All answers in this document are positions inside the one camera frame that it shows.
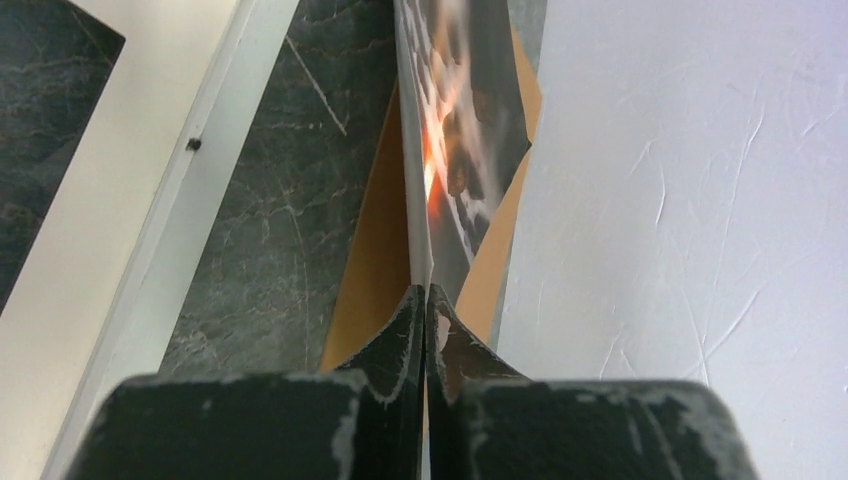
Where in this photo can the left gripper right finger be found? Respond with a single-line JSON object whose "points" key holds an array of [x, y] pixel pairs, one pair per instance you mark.
{"points": [[488, 421]]}

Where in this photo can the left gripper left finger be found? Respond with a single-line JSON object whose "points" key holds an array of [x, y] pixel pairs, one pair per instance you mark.
{"points": [[361, 420]]}

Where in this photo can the white mat board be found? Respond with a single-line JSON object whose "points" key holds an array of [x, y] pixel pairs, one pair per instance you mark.
{"points": [[56, 311]]}

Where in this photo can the sunset landscape photo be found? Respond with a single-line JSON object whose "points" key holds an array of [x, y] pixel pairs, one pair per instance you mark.
{"points": [[464, 130]]}

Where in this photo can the white picture frame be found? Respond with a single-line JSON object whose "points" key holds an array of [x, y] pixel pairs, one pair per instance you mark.
{"points": [[145, 309]]}

